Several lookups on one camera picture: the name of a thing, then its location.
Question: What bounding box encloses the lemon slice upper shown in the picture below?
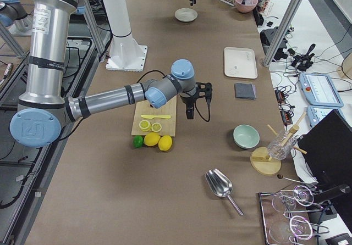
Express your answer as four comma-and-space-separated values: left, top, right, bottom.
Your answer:
151, 122, 162, 132

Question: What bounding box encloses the purple cloth under grey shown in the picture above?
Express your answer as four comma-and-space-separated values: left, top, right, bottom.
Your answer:
251, 83, 256, 100

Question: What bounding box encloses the lemon slice lower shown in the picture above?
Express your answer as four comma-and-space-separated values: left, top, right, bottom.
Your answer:
139, 119, 151, 132

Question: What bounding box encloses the stainless steel scoop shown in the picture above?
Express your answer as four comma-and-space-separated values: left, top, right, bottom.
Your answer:
205, 168, 244, 216

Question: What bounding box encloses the yellow lemon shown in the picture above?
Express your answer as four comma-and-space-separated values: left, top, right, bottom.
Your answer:
158, 135, 173, 151
144, 132, 161, 147

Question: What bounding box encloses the lemon slice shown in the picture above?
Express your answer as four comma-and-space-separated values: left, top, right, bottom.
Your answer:
139, 119, 151, 132
151, 122, 162, 132

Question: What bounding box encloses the bamboo cutting board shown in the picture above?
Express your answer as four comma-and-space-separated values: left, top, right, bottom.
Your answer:
131, 97, 177, 137

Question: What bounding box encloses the aluminium frame post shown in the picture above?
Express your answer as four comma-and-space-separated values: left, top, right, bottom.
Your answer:
263, 0, 302, 68

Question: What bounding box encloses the blue teach pendant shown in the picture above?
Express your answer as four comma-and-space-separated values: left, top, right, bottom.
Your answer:
306, 105, 341, 128
299, 73, 344, 108

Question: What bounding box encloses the yellow lemon near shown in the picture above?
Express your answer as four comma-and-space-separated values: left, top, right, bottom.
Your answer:
144, 132, 161, 147

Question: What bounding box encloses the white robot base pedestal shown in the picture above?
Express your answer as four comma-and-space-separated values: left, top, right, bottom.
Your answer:
103, 0, 147, 72

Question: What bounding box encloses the wire glass rack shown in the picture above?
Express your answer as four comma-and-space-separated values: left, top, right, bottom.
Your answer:
268, 184, 330, 244

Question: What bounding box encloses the mint green bowl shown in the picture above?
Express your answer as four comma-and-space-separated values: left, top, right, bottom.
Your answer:
233, 124, 260, 149

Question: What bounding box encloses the green lime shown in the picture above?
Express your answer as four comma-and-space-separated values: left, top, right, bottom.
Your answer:
133, 135, 144, 148

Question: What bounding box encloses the yellow lemon far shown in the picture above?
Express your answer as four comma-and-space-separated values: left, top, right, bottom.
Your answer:
158, 135, 173, 151

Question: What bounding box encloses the yellow plastic knife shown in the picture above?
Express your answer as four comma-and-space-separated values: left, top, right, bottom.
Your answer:
140, 114, 171, 119

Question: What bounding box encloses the beige round plate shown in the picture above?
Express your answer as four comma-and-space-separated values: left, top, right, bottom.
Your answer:
174, 8, 198, 23

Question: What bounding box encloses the black monitor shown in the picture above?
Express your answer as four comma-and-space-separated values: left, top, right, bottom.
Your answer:
298, 110, 351, 187

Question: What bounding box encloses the grey folded cloth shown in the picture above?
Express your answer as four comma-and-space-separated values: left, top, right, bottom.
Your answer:
234, 83, 253, 100

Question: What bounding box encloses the blue teach pendant upper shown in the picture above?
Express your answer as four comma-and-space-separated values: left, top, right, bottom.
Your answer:
299, 73, 344, 108

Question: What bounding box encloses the wooden cup stand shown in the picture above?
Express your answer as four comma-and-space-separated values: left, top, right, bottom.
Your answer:
250, 112, 307, 176

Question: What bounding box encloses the blue teach pendant lower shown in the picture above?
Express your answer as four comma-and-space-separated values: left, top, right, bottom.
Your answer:
306, 105, 341, 128

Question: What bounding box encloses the cream rabbit tray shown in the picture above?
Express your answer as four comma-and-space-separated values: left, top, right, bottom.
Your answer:
224, 47, 258, 79

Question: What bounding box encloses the clear glass cup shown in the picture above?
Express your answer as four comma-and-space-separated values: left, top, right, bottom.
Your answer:
267, 130, 297, 160

